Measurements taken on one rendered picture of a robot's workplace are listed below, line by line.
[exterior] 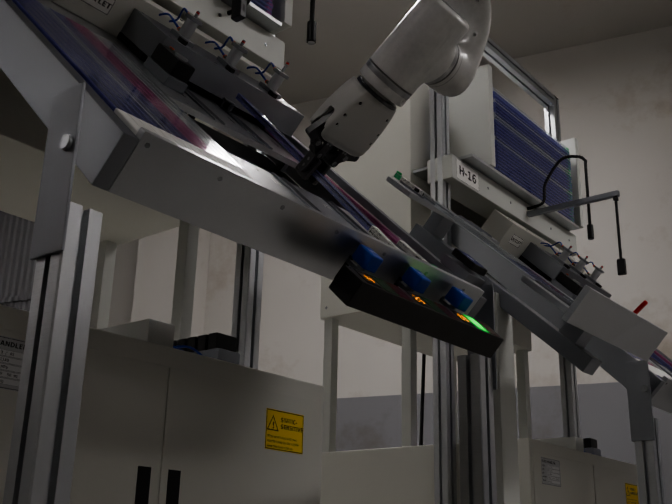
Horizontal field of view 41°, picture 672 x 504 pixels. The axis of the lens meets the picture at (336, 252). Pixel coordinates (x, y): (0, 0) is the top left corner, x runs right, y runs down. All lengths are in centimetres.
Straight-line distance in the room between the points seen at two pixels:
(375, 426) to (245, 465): 299
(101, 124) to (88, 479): 48
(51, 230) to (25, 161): 86
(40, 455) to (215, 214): 34
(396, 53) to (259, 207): 41
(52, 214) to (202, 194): 18
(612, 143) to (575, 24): 60
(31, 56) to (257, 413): 64
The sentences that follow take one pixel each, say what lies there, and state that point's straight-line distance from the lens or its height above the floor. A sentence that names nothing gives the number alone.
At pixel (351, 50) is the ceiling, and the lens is 466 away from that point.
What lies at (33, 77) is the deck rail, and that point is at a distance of 108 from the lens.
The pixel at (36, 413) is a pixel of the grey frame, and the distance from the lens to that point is 81.
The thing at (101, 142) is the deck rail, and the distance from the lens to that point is 92.
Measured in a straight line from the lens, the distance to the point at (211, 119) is 141.
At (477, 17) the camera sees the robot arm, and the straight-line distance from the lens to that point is 142.
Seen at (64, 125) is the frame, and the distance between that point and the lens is 90.
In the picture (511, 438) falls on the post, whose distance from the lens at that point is 166.
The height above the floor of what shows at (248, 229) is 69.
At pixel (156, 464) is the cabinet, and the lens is 127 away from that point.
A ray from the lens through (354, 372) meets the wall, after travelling 446.
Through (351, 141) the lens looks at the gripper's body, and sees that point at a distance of 137.
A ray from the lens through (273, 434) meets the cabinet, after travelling 144.
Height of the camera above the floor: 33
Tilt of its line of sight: 19 degrees up
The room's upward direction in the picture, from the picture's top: 1 degrees clockwise
